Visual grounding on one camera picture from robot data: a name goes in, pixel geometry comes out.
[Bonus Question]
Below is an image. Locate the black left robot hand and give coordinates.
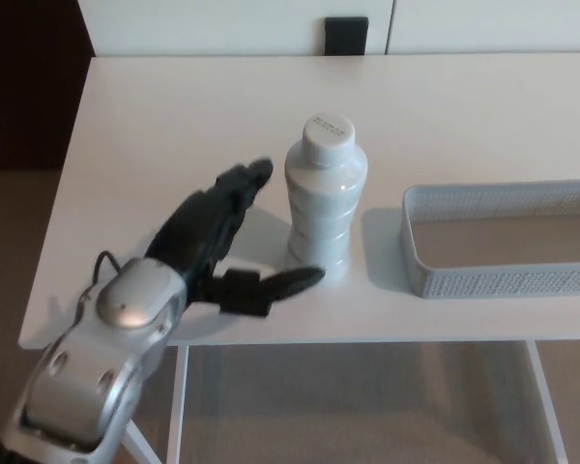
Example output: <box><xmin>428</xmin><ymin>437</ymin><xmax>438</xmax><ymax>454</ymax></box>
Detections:
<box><xmin>144</xmin><ymin>156</ymin><xmax>328</xmax><ymax>320</ymax></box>

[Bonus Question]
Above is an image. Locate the white plastic bottle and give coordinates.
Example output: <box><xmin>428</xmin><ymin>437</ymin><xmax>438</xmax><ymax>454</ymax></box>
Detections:
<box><xmin>283</xmin><ymin>111</ymin><xmax>370</xmax><ymax>283</ymax></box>

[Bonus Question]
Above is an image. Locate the white desk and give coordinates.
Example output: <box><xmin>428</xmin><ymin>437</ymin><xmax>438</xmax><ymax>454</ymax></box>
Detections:
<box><xmin>17</xmin><ymin>51</ymin><xmax>580</xmax><ymax>464</ymax></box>

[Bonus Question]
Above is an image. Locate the grey mesh container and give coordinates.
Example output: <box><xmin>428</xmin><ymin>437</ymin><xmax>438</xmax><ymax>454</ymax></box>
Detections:
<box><xmin>401</xmin><ymin>178</ymin><xmax>580</xmax><ymax>301</ymax></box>

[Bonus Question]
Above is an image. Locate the white cabinet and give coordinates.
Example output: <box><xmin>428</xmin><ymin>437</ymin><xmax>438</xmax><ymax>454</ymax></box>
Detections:
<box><xmin>76</xmin><ymin>0</ymin><xmax>580</xmax><ymax>60</ymax></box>

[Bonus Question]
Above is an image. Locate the dark brown wooden panel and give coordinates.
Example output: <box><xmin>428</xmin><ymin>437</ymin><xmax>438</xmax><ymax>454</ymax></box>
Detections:
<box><xmin>0</xmin><ymin>0</ymin><xmax>95</xmax><ymax>172</ymax></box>

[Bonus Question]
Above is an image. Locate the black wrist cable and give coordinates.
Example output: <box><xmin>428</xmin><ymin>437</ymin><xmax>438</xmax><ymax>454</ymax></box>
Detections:
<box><xmin>92</xmin><ymin>249</ymin><xmax>125</xmax><ymax>292</ymax></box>

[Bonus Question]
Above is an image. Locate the black wall socket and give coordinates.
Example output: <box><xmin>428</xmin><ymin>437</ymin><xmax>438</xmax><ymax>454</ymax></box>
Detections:
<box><xmin>323</xmin><ymin>15</ymin><xmax>370</xmax><ymax>57</ymax></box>

